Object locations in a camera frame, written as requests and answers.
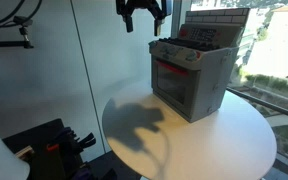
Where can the white rounded plastic object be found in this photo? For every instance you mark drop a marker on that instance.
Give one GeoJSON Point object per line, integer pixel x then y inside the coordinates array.
{"type": "Point", "coordinates": [0, 156]}

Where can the beige flat item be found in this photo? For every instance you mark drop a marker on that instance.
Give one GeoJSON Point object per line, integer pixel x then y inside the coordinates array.
{"type": "Point", "coordinates": [25, 152]}

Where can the small black camera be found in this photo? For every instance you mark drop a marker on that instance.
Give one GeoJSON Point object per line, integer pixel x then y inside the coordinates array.
{"type": "Point", "coordinates": [23, 20]}

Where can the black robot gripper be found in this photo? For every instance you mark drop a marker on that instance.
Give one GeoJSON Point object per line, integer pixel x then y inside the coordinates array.
{"type": "Point", "coordinates": [140, 4]}

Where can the gray-blue toy stove knob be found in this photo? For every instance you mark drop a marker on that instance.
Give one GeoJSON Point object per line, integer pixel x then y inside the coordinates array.
{"type": "Point", "coordinates": [166, 49]}

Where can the dark window railing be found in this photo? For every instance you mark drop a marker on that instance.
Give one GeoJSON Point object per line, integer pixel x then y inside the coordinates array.
{"type": "Point", "coordinates": [267, 103]}

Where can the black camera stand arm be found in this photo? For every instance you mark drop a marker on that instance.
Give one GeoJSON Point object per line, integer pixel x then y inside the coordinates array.
{"type": "Point", "coordinates": [7, 43]}

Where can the black storage cart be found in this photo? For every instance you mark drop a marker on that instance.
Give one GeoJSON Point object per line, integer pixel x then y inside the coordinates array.
{"type": "Point", "coordinates": [40, 140]}

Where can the gray toy stove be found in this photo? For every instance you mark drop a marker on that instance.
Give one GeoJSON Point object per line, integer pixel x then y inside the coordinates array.
{"type": "Point", "coordinates": [214, 70]}

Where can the black clamp tool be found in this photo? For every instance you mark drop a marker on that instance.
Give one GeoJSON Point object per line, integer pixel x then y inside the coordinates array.
{"type": "Point", "coordinates": [88, 140]}

